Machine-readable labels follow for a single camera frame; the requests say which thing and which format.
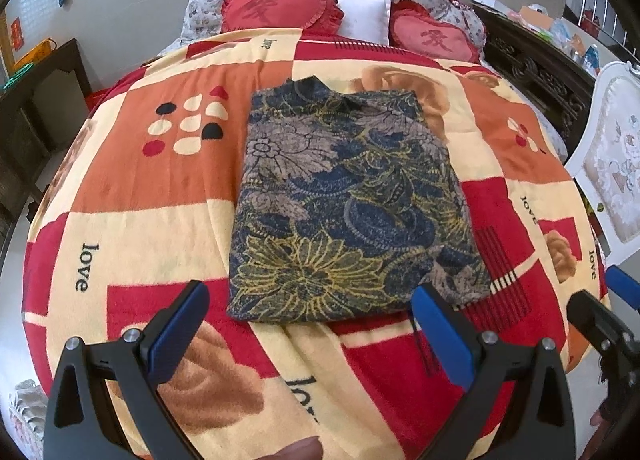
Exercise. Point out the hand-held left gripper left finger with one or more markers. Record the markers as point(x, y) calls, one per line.
point(182, 320)

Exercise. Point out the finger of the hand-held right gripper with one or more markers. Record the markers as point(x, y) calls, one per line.
point(595, 320)
point(625, 287)

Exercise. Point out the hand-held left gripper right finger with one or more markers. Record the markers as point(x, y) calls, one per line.
point(442, 335)

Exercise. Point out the blue floral patterned garment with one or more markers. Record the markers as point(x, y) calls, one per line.
point(350, 200)

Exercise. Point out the person's right hand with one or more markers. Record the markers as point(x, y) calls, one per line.
point(598, 418)

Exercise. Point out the person's left hand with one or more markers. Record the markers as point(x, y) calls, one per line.
point(299, 449)

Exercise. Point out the orange red printed blanket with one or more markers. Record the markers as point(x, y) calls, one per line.
point(150, 220)

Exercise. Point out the white ornate upholstered chair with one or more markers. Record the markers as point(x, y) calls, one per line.
point(615, 159)

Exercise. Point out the white ruffled cloth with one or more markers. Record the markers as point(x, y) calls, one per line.
point(25, 415)

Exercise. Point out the floral bed sheet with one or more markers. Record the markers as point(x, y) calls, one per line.
point(540, 114)

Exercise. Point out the blue bottle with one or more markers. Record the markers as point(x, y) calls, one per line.
point(591, 59)

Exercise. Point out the dark carved wooden cabinet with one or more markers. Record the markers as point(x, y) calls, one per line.
point(540, 69)

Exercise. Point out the dark wooden side table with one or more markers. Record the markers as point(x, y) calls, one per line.
point(35, 129)

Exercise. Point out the metal railing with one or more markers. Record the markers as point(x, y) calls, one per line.
point(605, 4)

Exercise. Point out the orange cardboard box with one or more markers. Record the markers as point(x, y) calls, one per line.
point(536, 17)

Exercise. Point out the green flat item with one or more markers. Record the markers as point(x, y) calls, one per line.
point(17, 77)

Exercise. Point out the red heart-shaped pillow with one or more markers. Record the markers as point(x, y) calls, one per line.
point(435, 37)
point(270, 7)

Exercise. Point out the yellow flat bag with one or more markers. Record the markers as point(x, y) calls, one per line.
point(35, 54)

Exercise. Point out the white square pillow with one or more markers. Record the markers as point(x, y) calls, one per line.
point(362, 14)

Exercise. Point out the red wall sticker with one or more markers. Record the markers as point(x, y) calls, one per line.
point(16, 34)

